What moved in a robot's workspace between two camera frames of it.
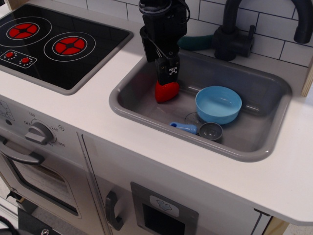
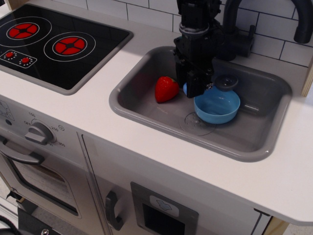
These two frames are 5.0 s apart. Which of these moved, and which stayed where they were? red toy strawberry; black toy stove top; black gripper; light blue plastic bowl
Moved: black gripper
Stayed: light blue plastic bowl; red toy strawberry; black toy stove top
